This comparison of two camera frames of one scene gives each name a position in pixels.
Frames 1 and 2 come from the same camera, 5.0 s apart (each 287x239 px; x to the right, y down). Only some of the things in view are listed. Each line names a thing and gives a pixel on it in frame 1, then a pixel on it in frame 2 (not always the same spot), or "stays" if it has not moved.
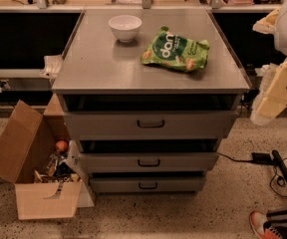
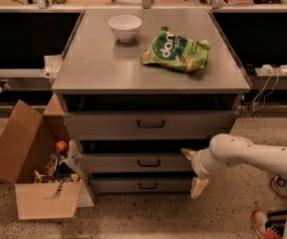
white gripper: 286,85 to 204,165
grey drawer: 114,162 stays
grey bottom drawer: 151,184 stays
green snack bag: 173,50 stays
